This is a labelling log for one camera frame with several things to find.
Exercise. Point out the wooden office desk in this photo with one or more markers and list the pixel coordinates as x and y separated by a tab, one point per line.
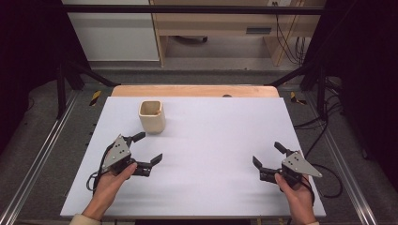
219	22

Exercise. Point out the person's left hand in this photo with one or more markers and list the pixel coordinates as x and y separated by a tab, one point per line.
109	184

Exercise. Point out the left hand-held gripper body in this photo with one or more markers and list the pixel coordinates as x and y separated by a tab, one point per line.
119	154

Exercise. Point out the person's right hand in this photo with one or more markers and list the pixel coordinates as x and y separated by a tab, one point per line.
295	193

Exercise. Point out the white cabinet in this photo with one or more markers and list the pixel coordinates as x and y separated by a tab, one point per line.
112	31

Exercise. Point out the white wall power outlet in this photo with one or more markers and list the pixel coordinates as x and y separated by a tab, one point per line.
283	2

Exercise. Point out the cream square ceramic cup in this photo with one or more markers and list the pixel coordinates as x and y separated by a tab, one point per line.
153	123

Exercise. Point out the black curtain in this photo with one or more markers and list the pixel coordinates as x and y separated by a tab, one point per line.
359	62
31	62

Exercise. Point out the yellow black hazard tape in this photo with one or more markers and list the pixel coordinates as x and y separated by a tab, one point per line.
295	98
95	97

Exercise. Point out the black horizontal frame bar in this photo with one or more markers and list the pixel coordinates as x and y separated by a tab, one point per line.
187	9

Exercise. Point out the white table cover sheet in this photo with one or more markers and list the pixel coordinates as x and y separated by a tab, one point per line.
203	156

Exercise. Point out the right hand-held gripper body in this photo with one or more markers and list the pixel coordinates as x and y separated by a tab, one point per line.
297	165

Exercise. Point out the aluminium floor rail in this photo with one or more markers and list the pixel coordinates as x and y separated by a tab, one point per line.
347	175
37	162

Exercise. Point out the black frame stand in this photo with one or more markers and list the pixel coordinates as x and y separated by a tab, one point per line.
319	87
64	87

